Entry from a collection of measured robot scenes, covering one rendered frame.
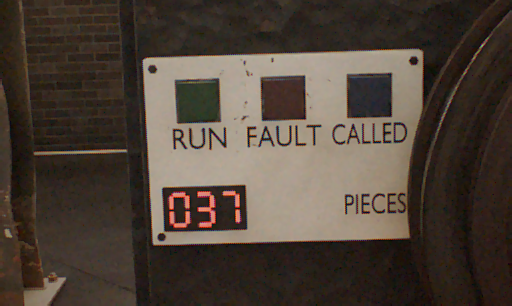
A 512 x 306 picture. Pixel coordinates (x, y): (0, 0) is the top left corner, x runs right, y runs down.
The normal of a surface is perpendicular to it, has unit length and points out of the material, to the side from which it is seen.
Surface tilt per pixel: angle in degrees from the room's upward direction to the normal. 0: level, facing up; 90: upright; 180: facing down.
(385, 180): 90
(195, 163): 90
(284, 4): 90
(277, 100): 90
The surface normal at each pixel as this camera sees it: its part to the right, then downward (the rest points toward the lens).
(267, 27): -0.02, 0.18
